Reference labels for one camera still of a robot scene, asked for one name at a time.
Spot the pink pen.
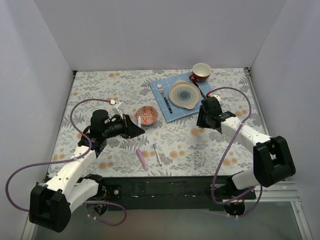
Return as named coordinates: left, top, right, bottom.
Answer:
left=137, top=156, right=149, bottom=171

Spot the white marker pen blue tip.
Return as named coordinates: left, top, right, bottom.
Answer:
left=154, top=148, right=163, bottom=167

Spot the white marker pen green tip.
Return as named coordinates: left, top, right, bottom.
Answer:
left=137, top=115, right=141, bottom=140

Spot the purple pen cap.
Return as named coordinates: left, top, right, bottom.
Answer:
left=136, top=148, right=143, bottom=157

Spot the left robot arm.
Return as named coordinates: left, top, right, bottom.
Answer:
left=29, top=109, right=145, bottom=233

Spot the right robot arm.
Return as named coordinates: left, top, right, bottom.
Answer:
left=197, top=96, right=296, bottom=199

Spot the red patterned small bowl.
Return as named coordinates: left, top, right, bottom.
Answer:
left=135, top=106, right=158, bottom=126

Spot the beige plate with blue rings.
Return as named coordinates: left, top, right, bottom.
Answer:
left=168, top=80, right=201, bottom=110

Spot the blue checked cloth napkin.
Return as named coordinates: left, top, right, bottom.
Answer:
left=149, top=72, right=213, bottom=123

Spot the floral tablecloth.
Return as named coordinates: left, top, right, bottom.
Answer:
left=47, top=68, right=267, bottom=177

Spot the red cup white inside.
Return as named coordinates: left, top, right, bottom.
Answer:
left=189, top=63, right=212, bottom=83

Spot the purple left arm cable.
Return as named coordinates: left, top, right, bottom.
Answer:
left=5, top=98, right=128, bottom=227

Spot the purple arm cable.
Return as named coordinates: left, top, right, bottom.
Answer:
left=5, top=98, right=128, bottom=227
left=207, top=87, right=263, bottom=218

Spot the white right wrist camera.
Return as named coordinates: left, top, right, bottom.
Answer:
left=206, top=92, right=221, bottom=102

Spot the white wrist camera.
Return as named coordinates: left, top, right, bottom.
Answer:
left=206, top=92, right=221, bottom=102
left=109, top=99, right=123, bottom=117

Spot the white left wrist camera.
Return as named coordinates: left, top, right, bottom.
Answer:
left=109, top=99, right=123, bottom=117

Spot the knife with dark handle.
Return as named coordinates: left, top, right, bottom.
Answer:
left=193, top=81, right=207, bottom=99

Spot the fork with dark handle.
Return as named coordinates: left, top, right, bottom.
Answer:
left=157, top=84, right=173, bottom=114

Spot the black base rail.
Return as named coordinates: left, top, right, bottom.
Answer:
left=77, top=176, right=251, bottom=212

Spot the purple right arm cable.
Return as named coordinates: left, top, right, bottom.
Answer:
left=207, top=87, right=263, bottom=218

